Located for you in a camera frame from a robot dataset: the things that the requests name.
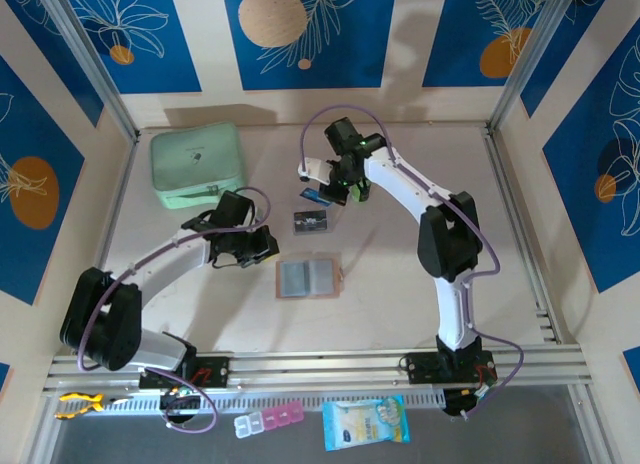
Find blue credit card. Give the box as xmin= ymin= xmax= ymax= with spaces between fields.
xmin=299 ymin=187 xmax=334 ymax=206

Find black credit card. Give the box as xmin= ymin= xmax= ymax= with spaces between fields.
xmin=293 ymin=210 xmax=330 ymax=235

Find tan leather card holder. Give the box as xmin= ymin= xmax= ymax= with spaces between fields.
xmin=275 ymin=256 xmax=346 ymax=299

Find mint green zip pouch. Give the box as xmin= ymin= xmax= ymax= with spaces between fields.
xmin=149 ymin=122 xmax=249 ymax=210

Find white and pink pill organizer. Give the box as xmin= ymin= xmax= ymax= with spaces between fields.
xmin=233 ymin=401 xmax=305 ymax=440

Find blue and yellow snack packet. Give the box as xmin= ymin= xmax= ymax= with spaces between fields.
xmin=322 ymin=394 xmax=412 ymax=453

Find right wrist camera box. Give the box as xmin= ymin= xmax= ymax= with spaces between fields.
xmin=298 ymin=156 xmax=331 ymax=181

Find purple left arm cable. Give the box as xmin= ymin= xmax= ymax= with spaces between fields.
xmin=77 ymin=186 xmax=274 ymax=434

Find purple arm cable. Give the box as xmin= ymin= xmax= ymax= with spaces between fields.
xmin=77 ymin=186 xmax=274 ymax=434
xmin=298 ymin=105 xmax=525 ymax=423

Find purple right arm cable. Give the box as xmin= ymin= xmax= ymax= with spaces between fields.
xmin=298 ymin=105 xmax=525 ymax=423

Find aluminium side rail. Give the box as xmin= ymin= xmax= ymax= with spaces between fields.
xmin=482 ymin=128 xmax=564 ymax=345
xmin=74 ymin=131 xmax=140 ymax=355

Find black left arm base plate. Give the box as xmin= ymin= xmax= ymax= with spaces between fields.
xmin=138 ymin=354 xmax=232 ymax=390

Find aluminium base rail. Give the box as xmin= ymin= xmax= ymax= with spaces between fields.
xmin=42 ymin=346 xmax=594 ymax=398

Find slotted grey cable duct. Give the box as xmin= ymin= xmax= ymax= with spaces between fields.
xmin=54 ymin=389 xmax=446 ymax=418

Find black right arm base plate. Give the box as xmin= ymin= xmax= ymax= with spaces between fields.
xmin=405 ymin=351 xmax=497 ymax=385

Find aluminium corner post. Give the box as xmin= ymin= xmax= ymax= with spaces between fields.
xmin=37 ymin=0 xmax=140 ymax=143
xmin=487 ymin=0 xmax=586 ymax=135

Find yellow handled pliers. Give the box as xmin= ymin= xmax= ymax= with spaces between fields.
xmin=54 ymin=392 xmax=134 ymax=421

